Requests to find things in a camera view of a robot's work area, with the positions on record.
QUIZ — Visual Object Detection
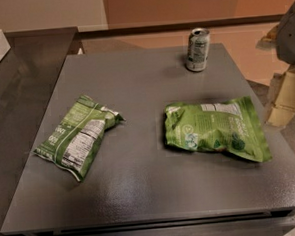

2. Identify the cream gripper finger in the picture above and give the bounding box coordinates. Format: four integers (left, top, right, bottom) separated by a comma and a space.
265, 65, 295, 127

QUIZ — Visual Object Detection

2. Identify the green snack bag right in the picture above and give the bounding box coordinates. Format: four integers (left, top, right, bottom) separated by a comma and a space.
164, 96, 272, 162

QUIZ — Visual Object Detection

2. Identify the green jalapeno chip bag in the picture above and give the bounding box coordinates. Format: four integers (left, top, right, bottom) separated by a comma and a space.
34, 95, 125, 182

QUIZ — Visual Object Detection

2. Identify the dark side counter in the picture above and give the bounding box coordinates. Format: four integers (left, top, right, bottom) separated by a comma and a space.
0, 27, 77, 231

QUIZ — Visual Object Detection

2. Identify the green 7up soda can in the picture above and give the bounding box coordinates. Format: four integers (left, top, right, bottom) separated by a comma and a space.
186, 28, 210, 72

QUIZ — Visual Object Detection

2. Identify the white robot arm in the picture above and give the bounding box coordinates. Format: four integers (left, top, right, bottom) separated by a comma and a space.
261, 2, 295, 127

